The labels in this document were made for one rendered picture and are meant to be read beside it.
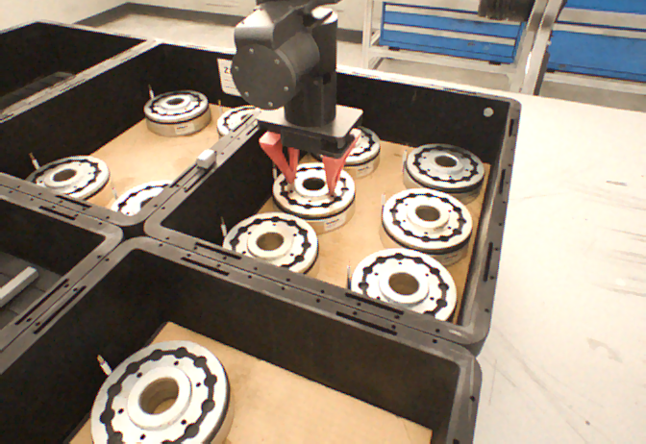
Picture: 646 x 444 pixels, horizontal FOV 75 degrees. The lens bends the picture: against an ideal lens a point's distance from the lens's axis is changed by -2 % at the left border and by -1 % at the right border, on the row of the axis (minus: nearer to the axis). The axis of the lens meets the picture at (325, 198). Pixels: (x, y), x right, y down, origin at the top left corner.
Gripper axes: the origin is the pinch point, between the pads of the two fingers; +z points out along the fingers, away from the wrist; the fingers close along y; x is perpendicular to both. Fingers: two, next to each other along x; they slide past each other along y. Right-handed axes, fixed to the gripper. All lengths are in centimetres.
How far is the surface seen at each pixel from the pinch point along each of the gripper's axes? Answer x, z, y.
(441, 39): 196, 46, -17
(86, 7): 223, 66, -311
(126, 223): -19.3, -5.8, -9.2
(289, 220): -6.5, 1.0, 0.2
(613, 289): 14.4, 17.2, 40.6
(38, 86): 11, 4, -64
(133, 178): -4.6, 3.9, -25.7
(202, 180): -11.3, -5.9, -6.8
